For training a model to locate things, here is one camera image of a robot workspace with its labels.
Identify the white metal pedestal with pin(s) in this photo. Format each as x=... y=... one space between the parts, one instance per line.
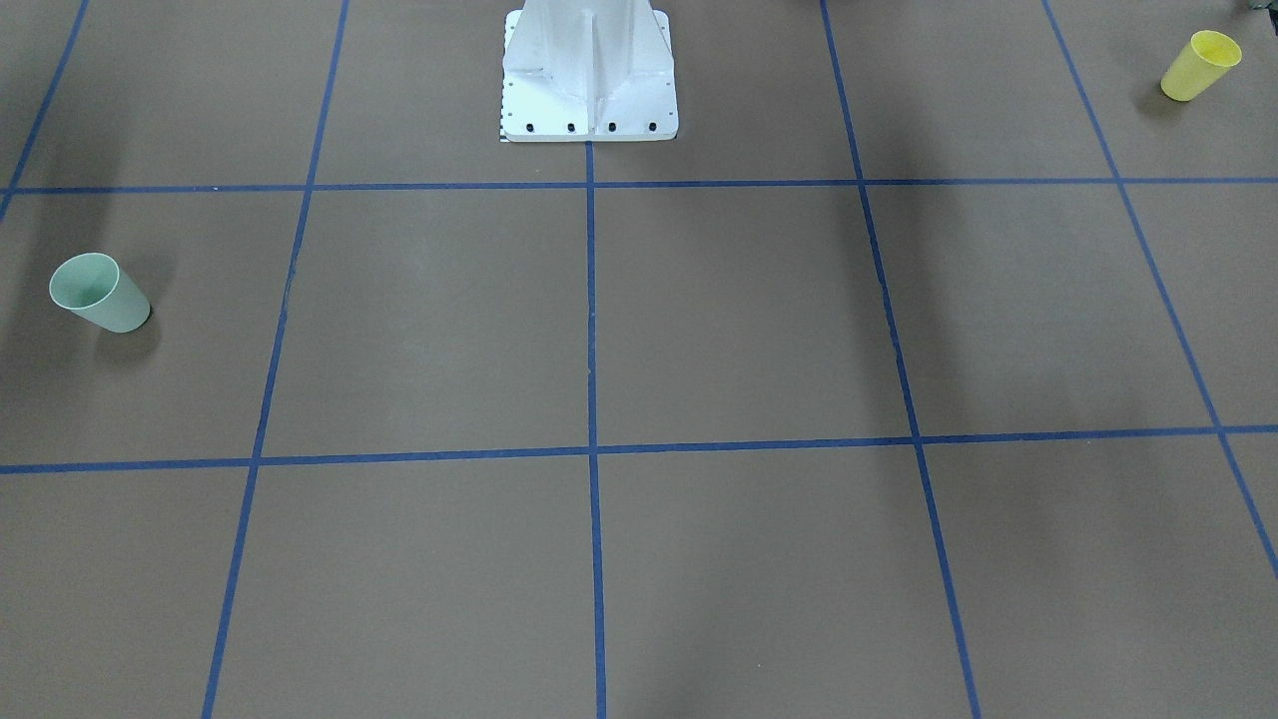
x=588 y=71

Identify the yellow plastic cup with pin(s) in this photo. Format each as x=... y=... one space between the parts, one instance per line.
x=1207 y=57

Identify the green plastic cup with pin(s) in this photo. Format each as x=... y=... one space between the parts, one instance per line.
x=94 y=287

